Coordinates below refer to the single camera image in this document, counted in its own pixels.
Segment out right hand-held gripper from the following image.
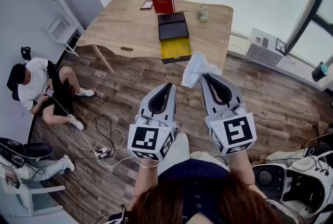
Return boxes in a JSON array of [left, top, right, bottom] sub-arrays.
[[200, 73, 258, 155]]

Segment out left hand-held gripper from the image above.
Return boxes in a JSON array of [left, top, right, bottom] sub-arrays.
[[127, 82, 180, 162]]

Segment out white cloth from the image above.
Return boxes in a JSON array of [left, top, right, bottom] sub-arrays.
[[181, 51, 223, 88]]

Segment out person's left forearm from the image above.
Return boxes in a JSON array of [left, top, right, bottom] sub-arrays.
[[134, 159, 160, 208]]

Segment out person's right forearm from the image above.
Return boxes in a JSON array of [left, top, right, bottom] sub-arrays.
[[228, 150, 263, 197]]

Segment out white air conditioner unit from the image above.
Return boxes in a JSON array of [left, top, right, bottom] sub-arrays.
[[246, 27, 287, 67]]

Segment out person's beige trouser legs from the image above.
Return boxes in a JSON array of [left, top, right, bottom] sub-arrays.
[[157, 131, 231, 179]]

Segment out person's dark blue top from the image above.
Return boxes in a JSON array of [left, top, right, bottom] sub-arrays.
[[157, 158, 232, 224]]

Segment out wooden table leg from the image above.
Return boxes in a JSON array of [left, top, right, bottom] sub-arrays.
[[92, 45, 115, 74]]

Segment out white artificial flower sprig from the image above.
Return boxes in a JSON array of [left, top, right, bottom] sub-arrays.
[[186, 5, 210, 23]]

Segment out black cup teal lid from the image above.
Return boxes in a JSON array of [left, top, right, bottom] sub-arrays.
[[311, 61, 329, 83]]

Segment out white and black machine shell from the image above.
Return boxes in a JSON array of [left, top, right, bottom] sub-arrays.
[[252, 149, 333, 221]]

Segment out black dome-shaped device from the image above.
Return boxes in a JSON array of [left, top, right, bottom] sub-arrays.
[[0, 137, 54, 166]]

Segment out white plastic chair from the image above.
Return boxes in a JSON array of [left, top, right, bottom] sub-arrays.
[[0, 173, 66, 216]]

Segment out thin metal bracelet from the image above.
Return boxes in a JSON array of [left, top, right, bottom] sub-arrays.
[[137, 160, 160, 168]]

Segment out black floor cable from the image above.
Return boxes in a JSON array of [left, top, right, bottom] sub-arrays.
[[95, 113, 116, 159]]

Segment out black standing deer picture frame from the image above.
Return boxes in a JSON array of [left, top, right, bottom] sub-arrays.
[[275, 37, 287, 55]]

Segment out white power strip with cables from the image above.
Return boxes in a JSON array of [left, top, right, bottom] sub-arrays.
[[52, 95, 136, 168]]

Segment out small black flat picture frame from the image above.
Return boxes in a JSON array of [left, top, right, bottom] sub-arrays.
[[139, 0, 154, 10]]

